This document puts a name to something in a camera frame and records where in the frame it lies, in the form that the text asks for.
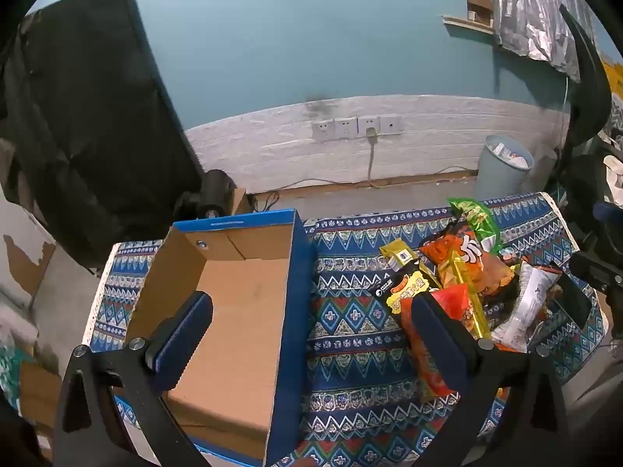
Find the silver foil sheet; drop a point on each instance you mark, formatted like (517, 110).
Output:
(530, 9)

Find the white cloth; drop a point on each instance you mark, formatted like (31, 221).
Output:
(614, 168)

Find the long gold snack packet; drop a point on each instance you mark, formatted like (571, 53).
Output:
(462, 282)
(399, 255)

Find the yellow and black snack packet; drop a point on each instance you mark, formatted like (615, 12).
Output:
(406, 292)

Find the blue patterned tablecloth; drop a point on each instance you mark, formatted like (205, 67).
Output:
(355, 331)

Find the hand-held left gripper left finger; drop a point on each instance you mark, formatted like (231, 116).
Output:
(187, 335)

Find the black cloth covered panel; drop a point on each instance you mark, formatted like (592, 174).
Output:
(87, 121)

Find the orange chip bag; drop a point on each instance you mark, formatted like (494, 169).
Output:
(486, 272)

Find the red orange snack packet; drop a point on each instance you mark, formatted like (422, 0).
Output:
(457, 306)

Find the grey trash bin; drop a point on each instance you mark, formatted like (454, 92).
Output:
(501, 175)

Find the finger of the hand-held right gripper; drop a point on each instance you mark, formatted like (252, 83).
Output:
(596, 270)

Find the white and silver snack packet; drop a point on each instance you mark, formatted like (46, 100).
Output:
(528, 296)

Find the black smartphone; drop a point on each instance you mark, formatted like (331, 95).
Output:
(574, 301)

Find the white wall socket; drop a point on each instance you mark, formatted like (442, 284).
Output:
(322, 130)
(392, 124)
(345, 127)
(368, 124)

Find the blue cardboard box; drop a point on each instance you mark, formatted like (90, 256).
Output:
(233, 311)

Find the green snack packet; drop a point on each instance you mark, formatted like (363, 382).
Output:
(479, 219)

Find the cardboard piece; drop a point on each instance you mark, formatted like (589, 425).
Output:
(36, 391)

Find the black cylinder device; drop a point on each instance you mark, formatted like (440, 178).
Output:
(214, 194)

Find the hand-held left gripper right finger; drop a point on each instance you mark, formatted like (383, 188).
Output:
(433, 331)

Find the black office chair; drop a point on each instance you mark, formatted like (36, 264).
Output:
(591, 82)

